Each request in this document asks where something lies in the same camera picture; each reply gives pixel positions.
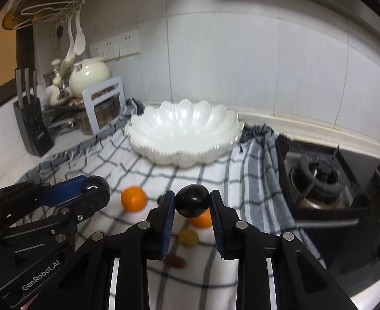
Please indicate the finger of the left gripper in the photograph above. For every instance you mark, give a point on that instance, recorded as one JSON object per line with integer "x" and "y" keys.
{"x": 62, "y": 192}
{"x": 82, "y": 207}

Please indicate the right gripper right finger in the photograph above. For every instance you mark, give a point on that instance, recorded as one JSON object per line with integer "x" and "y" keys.
{"x": 301, "y": 282}

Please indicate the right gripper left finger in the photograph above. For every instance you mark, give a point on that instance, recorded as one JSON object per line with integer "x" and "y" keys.
{"x": 84, "y": 282}

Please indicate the orange mandarin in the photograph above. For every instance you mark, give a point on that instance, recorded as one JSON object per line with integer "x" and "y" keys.
{"x": 202, "y": 221}
{"x": 134, "y": 199}

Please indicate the dark blueberry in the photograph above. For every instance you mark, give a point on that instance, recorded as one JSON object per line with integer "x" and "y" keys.
{"x": 160, "y": 200}

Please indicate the red grape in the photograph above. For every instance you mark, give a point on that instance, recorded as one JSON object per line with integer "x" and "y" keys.
{"x": 174, "y": 261}

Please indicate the dark plum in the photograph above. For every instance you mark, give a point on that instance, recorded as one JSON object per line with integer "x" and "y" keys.
{"x": 192, "y": 201}
{"x": 94, "y": 183}

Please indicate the tan longan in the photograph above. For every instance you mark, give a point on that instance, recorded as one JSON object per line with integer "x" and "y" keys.
{"x": 188, "y": 238}

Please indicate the dark plum front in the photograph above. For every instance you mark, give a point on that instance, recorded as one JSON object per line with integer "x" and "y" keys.
{"x": 94, "y": 183}

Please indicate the black knife block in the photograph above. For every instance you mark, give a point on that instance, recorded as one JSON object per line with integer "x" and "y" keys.
{"x": 28, "y": 114}

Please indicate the steel pot under rack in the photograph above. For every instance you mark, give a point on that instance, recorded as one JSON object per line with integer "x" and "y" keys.
{"x": 105, "y": 113}

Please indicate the steel lidded pot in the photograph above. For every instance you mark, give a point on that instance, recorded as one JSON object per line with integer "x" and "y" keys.
{"x": 56, "y": 95}

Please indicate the white scalloped fruit bowl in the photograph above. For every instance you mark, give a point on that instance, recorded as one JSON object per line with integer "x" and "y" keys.
{"x": 184, "y": 134}

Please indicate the cream ceramic pot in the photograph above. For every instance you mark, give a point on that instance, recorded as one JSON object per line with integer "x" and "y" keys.
{"x": 88, "y": 73}

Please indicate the white hanging ladle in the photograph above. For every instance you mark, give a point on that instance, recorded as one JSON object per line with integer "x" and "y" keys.
{"x": 69, "y": 59}

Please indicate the black scissors hanging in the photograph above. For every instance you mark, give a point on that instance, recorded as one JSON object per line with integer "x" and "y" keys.
{"x": 55, "y": 36}

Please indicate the white hanging spoon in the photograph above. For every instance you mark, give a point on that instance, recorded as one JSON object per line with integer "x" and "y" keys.
{"x": 80, "y": 39}

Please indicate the white wall socket panel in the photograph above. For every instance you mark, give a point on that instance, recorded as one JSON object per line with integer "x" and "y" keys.
{"x": 117, "y": 46}

